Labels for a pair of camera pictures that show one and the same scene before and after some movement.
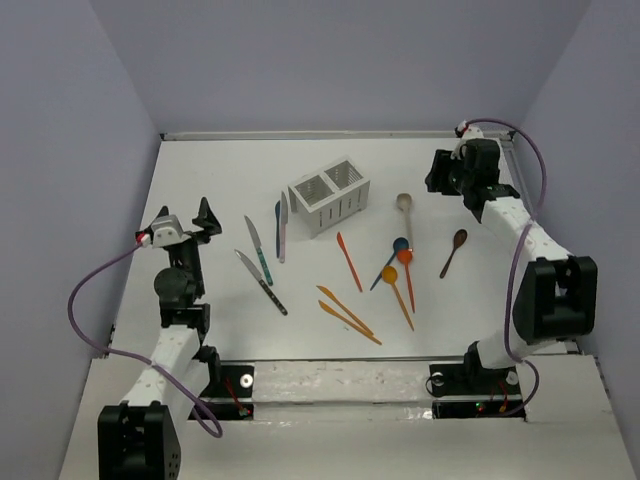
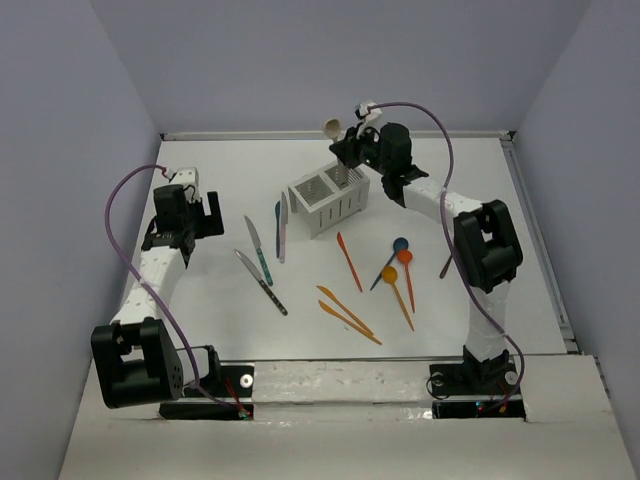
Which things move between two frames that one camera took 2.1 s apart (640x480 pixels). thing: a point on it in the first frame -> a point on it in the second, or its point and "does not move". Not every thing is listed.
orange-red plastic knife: (341, 243) does not move
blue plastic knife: (278, 212) does not move
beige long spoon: (404, 201) -> (333, 129)
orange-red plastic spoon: (404, 256) does not move
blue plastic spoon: (400, 243) does not move
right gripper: (437, 179) -> (346, 149)
